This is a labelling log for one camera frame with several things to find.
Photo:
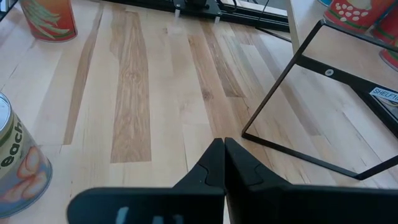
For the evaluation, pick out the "blue peaches can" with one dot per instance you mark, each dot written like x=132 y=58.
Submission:
x=25 y=168

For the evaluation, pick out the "black aluminium rig frame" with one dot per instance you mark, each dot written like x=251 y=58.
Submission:
x=255 y=18

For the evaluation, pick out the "red can with white dots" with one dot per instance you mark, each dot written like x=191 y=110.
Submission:
x=351 y=12

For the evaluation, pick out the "orange-red food can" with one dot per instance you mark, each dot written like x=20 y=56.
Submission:
x=388 y=28

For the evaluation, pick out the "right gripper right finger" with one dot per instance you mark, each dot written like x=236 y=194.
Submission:
x=280 y=202

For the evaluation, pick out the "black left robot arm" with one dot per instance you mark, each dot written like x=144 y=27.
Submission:
x=199 y=7

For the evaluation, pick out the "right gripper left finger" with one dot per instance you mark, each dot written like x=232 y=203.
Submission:
x=186 y=202

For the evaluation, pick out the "orange green beans can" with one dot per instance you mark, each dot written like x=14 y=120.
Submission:
x=49 y=18

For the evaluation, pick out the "wooden shelf with black legs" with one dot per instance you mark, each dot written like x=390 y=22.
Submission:
x=335 y=46

